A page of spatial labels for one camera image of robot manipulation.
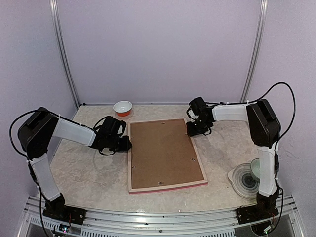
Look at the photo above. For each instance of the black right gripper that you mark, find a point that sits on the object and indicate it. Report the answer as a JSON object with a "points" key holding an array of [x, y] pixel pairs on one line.
{"points": [[191, 131]]}

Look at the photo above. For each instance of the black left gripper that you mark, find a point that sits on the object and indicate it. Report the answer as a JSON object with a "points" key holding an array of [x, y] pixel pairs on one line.
{"points": [[125, 147]]}

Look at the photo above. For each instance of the pink wooden picture frame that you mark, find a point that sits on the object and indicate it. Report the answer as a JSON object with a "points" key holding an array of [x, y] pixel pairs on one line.
{"points": [[168, 188]]}

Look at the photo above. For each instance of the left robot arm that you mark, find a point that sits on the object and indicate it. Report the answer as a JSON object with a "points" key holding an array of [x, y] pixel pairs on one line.
{"points": [[36, 133]]}

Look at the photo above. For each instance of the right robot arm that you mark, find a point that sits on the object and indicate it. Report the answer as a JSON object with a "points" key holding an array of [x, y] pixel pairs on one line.
{"points": [[264, 129]]}

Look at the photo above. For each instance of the orange white bowl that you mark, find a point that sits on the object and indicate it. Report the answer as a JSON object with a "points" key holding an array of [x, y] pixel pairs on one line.
{"points": [[122, 108]]}

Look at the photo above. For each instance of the green ceramic bowl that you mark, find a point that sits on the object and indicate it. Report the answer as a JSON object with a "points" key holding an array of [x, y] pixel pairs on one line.
{"points": [[255, 169]]}

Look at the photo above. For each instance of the white swirl plate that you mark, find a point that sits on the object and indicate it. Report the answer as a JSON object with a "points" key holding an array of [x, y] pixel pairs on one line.
{"points": [[242, 181]]}

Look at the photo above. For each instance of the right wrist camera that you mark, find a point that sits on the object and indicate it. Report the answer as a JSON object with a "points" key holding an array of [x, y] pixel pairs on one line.
{"points": [[190, 114]]}

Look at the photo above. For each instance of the aluminium front rail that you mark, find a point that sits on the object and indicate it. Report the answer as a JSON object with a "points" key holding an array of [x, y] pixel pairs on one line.
{"points": [[217, 223]]}

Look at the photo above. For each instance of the right aluminium corner post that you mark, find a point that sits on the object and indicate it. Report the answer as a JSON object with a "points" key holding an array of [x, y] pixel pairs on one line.
{"points": [[255, 50]]}

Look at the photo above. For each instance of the aluminium corner post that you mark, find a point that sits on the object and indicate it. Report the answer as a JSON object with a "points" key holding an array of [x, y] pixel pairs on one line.
{"points": [[255, 50], [62, 51]]}

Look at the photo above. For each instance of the left aluminium corner post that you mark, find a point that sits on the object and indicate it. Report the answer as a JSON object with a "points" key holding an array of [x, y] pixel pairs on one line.
{"points": [[62, 51]]}

